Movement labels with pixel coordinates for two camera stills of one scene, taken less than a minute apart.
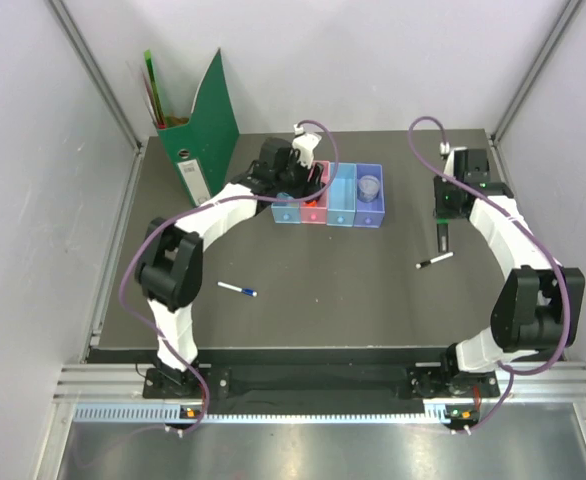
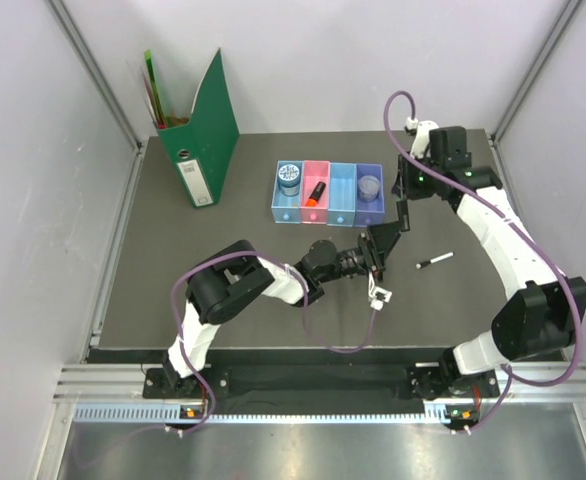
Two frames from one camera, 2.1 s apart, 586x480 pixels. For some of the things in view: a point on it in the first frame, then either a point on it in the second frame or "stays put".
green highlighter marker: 442,234 to 402,209
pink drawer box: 319,214 stays put
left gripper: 315,178 to 384,238
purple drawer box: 369,196 stays put
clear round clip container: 368,188 stays put
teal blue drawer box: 342,195 stays put
